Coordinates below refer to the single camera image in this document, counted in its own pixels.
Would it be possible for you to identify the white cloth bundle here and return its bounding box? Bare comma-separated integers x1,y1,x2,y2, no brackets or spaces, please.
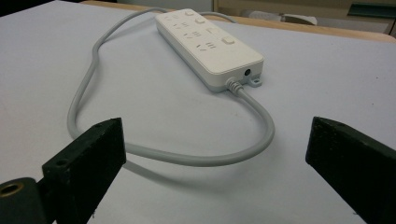
241,10,318,26

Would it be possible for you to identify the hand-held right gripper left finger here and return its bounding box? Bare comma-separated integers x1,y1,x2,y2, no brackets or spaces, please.
41,117,127,224

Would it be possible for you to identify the grey power strip cable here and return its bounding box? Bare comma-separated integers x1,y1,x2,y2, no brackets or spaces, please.
66,7,276,168

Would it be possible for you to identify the white power strip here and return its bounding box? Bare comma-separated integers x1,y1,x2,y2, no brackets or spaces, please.
154,7,265,93

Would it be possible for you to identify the white table cover sheet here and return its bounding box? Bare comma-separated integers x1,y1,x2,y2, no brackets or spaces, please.
0,0,396,224

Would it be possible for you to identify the wooden table edge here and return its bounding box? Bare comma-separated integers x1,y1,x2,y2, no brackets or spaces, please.
79,0,396,44

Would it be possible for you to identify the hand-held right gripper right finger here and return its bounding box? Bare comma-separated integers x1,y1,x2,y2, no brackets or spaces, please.
304,116,396,224

